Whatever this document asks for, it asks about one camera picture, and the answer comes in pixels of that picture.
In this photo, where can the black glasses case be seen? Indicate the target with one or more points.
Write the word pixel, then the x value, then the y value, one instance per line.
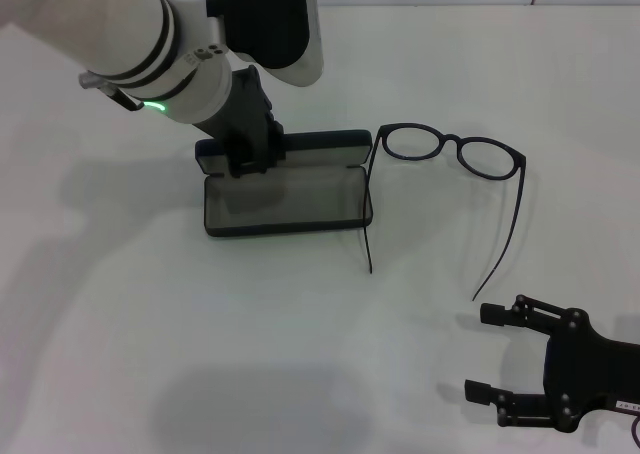
pixel 300 199

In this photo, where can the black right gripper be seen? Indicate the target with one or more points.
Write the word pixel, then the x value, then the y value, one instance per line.
pixel 590 374

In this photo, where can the black round glasses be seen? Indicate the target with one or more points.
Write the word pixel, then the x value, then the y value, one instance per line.
pixel 452 138

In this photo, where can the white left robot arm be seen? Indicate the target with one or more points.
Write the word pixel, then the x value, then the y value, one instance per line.
pixel 100 24

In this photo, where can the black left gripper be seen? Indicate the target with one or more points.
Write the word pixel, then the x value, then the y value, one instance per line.
pixel 245 114

